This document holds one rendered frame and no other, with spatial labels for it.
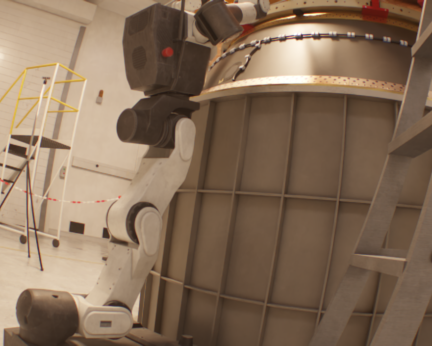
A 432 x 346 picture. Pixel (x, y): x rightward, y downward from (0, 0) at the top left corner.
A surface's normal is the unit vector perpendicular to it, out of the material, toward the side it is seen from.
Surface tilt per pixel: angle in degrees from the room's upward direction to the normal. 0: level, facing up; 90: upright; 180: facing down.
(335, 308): 93
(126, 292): 90
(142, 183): 62
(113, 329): 90
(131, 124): 99
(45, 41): 90
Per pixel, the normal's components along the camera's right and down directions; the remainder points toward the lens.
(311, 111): -0.44, -0.20
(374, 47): -0.13, -0.61
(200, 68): 0.67, 0.19
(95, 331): 0.75, 0.00
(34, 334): 0.05, -0.14
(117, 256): -0.54, -0.57
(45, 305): 0.63, -0.55
